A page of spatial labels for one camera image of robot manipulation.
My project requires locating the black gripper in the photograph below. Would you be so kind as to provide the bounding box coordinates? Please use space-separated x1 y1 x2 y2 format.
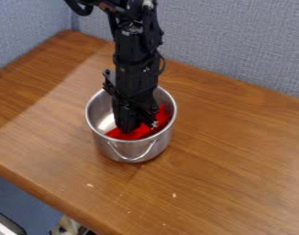
103 58 162 133

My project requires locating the red rectangular block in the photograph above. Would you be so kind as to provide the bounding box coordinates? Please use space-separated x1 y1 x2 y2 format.
104 104 173 141

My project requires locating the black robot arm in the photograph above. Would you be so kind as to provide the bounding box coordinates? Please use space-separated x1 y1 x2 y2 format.
64 0 166 133

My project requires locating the stainless steel pot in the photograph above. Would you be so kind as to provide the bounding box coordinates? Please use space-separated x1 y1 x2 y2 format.
84 87 178 163

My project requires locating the white object under table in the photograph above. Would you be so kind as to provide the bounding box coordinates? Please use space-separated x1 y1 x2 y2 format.
48 216 88 235

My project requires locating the grey device under table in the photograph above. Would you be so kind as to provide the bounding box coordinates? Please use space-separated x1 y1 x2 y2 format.
0 213 27 235

